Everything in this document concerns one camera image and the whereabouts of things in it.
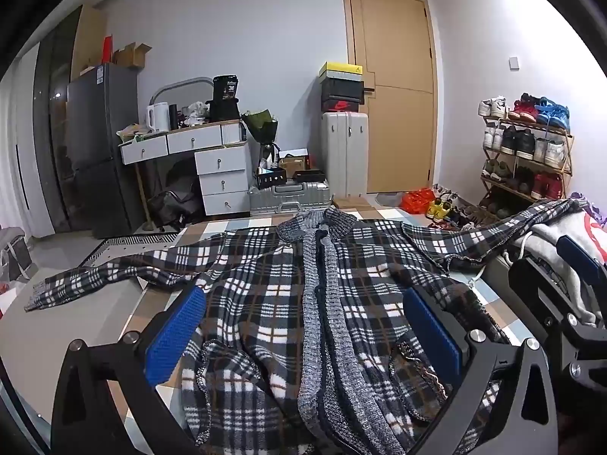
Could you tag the white hard-shell suitcase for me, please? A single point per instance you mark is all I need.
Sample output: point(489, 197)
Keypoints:
point(344, 151)

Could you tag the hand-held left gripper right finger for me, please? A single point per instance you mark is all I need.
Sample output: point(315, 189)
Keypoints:
point(434, 336)

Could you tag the open cardboard box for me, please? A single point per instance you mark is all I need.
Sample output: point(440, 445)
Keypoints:
point(130, 57)

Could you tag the silver hard-shell suitcase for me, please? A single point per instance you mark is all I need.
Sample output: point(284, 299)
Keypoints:
point(284, 196)

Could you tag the arched grey-framed mirror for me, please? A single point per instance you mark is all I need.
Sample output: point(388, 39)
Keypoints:
point(182, 83)

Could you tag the black white striped rug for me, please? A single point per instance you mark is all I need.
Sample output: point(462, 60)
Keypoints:
point(128, 249)

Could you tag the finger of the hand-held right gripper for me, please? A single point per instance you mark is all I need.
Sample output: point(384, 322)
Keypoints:
point(531, 279)
point(578, 256)

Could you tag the checkered bed sheet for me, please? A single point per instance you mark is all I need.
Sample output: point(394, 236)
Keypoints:
point(159, 296)

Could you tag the black shoe box red logo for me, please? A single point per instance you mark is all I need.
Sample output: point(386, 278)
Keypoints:
point(342, 105)

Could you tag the black paper bag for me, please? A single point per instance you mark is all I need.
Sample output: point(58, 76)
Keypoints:
point(225, 99)

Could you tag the black glossy wardrobe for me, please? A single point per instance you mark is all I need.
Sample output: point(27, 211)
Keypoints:
point(52, 128)

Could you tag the purple cloth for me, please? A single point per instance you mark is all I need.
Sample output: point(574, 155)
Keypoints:
point(588, 206)

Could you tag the black white plaid jacket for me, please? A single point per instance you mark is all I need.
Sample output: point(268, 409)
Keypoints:
point(265, 294)

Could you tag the white curtain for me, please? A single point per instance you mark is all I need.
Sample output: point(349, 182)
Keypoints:
point(23, 151)

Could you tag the white light switch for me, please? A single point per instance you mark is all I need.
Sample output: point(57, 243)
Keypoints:
point(513, 63)

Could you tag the grey storage basket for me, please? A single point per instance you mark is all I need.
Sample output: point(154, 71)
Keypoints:
point(16, 256)

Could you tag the light wooden door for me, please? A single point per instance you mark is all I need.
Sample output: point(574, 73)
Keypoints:
point(403, 57)

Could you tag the white desk with drawers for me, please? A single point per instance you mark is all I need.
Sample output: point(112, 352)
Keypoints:
point(223, 161)

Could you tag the flat black case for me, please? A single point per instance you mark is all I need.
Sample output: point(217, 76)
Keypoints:
point(310, 176)

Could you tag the black duffel bag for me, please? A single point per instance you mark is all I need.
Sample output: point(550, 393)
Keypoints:
point(173, 204)

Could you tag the orange plastic bag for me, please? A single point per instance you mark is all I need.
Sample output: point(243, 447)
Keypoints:
point(417, 200)

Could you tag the dark grey fridge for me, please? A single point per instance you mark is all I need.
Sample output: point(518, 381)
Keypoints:
point(99, 128)

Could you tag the yellow shoes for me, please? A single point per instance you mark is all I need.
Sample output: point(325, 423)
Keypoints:
point(439, 209)

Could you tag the pile of loose shoes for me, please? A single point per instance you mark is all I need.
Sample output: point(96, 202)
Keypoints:
point(467, 213)

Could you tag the white and red box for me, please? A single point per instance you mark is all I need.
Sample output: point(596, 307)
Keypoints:
point(296, 153)

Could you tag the white electric kettle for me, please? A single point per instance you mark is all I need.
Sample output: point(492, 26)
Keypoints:
point(159, 117)

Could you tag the wooden shoe rack with shoes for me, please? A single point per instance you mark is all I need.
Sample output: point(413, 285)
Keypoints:
point(524, 142)

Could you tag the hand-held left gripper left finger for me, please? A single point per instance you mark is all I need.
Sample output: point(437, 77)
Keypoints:
point(175, 336)

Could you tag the small cardboard box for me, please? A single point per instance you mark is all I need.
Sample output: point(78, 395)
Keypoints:
point(290, 167)

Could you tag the black box with white dots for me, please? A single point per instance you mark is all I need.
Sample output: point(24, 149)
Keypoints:
point(271, 179)

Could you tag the bouquet in black wrap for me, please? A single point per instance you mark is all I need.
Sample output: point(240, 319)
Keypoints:
point(261, 128)

